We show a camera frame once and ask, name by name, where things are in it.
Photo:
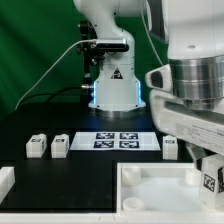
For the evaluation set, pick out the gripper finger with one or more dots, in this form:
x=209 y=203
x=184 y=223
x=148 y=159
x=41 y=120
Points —
x=197 y=154

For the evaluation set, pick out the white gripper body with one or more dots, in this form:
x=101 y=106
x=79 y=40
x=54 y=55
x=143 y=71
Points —
x=202 y=128

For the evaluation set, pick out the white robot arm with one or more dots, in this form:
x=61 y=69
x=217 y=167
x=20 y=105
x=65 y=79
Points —
x=187 y=94

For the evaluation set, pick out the white sheet with markers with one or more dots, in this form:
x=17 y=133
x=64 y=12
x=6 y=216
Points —
x=133 y=141

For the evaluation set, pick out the white left obstacle block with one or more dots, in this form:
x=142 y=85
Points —
x=7 y=180

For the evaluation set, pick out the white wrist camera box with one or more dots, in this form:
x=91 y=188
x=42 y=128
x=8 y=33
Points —
x=160 y=78

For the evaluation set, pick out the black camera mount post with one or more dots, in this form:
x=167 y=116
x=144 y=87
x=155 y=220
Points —
x=91 y=54

